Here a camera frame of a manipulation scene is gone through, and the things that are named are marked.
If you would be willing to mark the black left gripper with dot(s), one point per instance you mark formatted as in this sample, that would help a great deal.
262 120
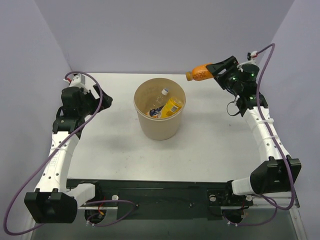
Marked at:
95 97

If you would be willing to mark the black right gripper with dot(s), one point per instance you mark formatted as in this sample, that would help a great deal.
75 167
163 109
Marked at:
225 71

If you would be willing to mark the small orange bottle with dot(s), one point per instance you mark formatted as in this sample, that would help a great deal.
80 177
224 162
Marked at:
199 73

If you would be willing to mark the yellow bottle with blue cap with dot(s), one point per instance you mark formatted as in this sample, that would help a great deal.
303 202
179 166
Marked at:
172 106

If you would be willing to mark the clear plastic bottle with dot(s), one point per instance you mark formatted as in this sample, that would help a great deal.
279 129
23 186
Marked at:
161 99

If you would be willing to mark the tan round bin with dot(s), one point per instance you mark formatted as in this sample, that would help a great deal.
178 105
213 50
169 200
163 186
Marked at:
156 128

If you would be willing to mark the orange bottle with blue label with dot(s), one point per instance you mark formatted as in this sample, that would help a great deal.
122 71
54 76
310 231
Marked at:
155 112

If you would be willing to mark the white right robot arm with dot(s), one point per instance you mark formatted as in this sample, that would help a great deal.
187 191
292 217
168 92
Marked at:
278 170

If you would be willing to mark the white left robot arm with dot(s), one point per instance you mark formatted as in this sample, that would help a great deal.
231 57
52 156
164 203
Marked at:
51 202

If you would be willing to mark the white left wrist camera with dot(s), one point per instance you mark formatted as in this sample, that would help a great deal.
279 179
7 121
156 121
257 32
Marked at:
78 80

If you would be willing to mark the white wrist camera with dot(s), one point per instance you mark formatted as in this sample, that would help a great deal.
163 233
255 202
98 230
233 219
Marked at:
251 59
78 80

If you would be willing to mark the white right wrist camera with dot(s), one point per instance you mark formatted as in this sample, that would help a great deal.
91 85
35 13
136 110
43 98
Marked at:
251 59

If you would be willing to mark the black mounting rail plate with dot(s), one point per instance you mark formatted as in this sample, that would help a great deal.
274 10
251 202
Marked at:
172 200

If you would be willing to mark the aluminium frame rail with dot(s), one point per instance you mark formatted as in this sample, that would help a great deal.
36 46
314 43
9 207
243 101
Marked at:
280 214

